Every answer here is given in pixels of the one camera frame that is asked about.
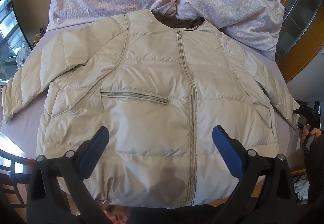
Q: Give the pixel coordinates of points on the beige puffer jacket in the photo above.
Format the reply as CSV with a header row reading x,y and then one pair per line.
x,y
155,186

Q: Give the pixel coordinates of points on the wooden door frame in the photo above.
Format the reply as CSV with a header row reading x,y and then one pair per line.
x,y
305,49

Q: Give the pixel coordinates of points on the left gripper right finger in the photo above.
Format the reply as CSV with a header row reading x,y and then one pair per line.
x,y
276,201

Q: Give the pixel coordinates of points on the dark wooden chair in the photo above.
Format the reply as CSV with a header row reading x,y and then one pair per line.
x,y
16,173

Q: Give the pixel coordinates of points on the person's right hand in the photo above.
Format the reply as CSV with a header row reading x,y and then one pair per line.
x,y
312,134

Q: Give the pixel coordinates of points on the glass door panel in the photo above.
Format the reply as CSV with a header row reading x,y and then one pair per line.
x,y
298,16

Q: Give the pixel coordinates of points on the lavender bed sheet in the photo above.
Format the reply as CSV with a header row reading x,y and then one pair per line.
x,y
22,125

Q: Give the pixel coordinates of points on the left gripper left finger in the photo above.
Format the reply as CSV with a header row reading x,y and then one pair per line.
x,y
45,202

